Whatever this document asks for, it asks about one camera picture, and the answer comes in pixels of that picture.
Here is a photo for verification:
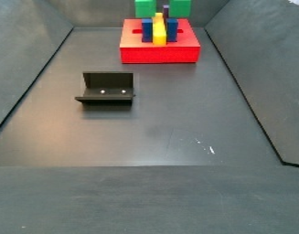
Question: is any blue block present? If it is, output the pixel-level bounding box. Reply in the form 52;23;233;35
142;18;153;42
166;18;178;42

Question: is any green zigzag block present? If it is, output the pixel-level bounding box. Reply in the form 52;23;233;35
135;0;193;18

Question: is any yellow block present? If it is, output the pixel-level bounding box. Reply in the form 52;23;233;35
153;13;166;46

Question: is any black angle bracket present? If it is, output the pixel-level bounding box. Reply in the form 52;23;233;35
75;71;135;104

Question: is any red base board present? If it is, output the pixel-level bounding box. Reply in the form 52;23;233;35
120;18;202;64

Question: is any purple block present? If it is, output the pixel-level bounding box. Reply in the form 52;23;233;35
163;5;170;18

